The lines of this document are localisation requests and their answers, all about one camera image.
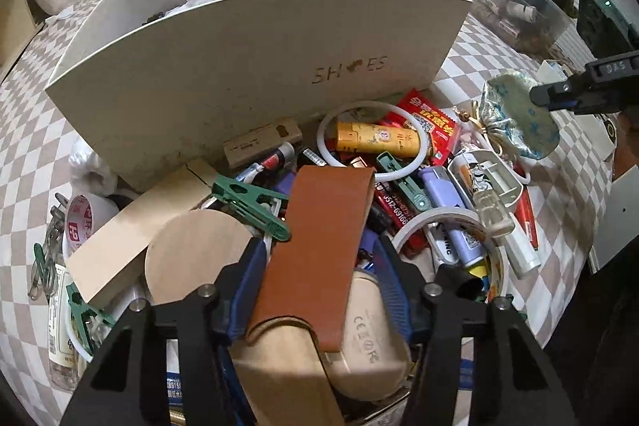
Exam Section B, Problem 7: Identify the blue floral brocade pouch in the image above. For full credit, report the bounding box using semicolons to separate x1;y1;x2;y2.
479;70;560;160

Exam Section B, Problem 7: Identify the brown leather case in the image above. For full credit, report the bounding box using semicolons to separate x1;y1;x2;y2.
246;165;375;353

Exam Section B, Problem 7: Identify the clear glass bottle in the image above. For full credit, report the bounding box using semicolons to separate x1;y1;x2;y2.
48;263;82;392

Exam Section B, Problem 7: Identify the beige oval case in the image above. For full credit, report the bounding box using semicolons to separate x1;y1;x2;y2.
321;270;412;402

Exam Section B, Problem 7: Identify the wooden oval box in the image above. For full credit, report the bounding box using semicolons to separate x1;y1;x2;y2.
231;325;344;426

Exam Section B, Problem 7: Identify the round wooden disc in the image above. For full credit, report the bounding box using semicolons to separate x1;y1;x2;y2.
144;210;252;304

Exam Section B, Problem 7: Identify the plywood rectangular block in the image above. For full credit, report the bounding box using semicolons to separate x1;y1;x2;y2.
66;159;216;308

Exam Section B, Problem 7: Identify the clear plastic storage bin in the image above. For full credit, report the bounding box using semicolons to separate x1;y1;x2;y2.
470;0;571;54

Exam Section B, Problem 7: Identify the white tape roll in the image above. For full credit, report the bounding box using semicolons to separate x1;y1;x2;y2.
391;206;511;298

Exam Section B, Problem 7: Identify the red printed tape roll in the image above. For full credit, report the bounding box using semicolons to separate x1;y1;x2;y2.
62;194;119;260

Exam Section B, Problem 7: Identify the red snack packet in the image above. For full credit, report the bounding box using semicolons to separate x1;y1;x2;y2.
397;89;460;166

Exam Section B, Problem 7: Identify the green clothes peg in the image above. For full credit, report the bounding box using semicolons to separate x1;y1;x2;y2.
211;174;292;242

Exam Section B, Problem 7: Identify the yellow tube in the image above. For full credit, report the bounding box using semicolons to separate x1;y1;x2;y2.
336;121;420;158

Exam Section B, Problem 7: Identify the white cardboard shoe box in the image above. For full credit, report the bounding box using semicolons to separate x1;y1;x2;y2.
46;0;471;190

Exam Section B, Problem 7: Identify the wooden side shelf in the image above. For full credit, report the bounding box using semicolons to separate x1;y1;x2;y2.
0;0;47;80

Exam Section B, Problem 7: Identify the white plastic ring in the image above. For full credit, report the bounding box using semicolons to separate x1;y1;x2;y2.
316;100;433;183

